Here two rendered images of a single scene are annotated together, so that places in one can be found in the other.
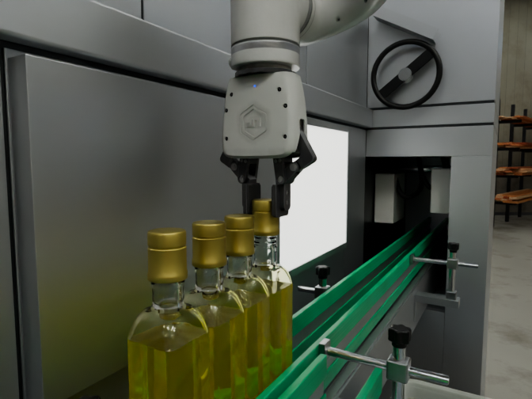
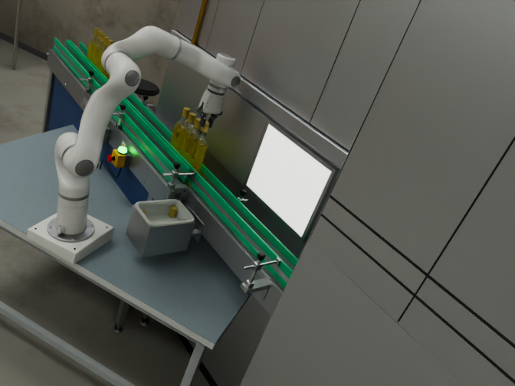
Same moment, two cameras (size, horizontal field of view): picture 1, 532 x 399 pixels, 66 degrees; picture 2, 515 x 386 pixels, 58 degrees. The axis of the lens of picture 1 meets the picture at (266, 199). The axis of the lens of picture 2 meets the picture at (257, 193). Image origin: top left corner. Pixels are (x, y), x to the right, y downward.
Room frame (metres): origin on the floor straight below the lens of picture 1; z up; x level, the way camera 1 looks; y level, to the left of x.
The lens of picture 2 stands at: (1.28, -1.88, 2.08)
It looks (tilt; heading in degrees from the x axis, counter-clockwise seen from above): 26 degrees down; 103
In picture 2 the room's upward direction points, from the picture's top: 21 degrees clockwise
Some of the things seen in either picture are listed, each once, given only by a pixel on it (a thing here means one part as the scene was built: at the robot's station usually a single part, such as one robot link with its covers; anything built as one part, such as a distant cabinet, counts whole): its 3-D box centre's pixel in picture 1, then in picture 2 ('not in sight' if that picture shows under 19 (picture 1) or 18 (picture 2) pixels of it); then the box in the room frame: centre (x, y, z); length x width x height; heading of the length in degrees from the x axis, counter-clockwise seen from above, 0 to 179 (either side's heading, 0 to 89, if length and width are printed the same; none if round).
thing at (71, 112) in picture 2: not in sight; (109, 139); (-0.20, 0.36, 0.84); 1.59 x 0.18 x 0.18; 150
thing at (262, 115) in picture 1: (265, 112); (213, 100); (0.51, 0.00, 1.45); 0.10 x 0.07 x 0.11; 59
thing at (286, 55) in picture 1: (264, 62); (218, 87); (0.51, 0.00, 1.51); 0.09 x 0.08 x 0.03; 59
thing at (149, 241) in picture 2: not in sight; (165, 227); (0.58, -0.27, 0.92); 0.27 x 0.17 x 0.15; 60
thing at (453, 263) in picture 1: (442, 283); (257, 276); (1.07, -0.47, 1.07); 0.17 x 0.05 x 0.23; 60
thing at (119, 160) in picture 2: not in sight; (119, 158); (0.12, 0.01, 0.96); 0.07 x 0.07 x 0.07; 60
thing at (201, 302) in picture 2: not in sight; (152, 194); (0.24, 0.20, 0.73); 1.58 x 1.52 x 0.04; 0
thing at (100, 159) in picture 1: (264, 199); (254, 151); (0.77, 0.00, 1.32); 0.90 x 0.03 x 0.34; 150
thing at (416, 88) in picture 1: (406, 75); not in sight; (1.30, -0.44, 1.66); 0.21 x 0.05 x 0.21; 60
